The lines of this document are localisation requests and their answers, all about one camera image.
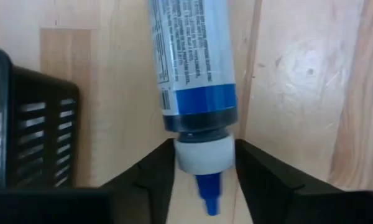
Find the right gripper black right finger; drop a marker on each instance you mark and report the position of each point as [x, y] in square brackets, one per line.
[267, 193]

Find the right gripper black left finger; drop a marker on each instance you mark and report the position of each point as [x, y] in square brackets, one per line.
[149, 193]

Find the blue food colouring bottle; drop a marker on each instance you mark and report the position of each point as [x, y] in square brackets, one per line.
[199, 62]

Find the black slotted plastic basket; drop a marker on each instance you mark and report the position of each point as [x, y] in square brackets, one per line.
[34, 90]

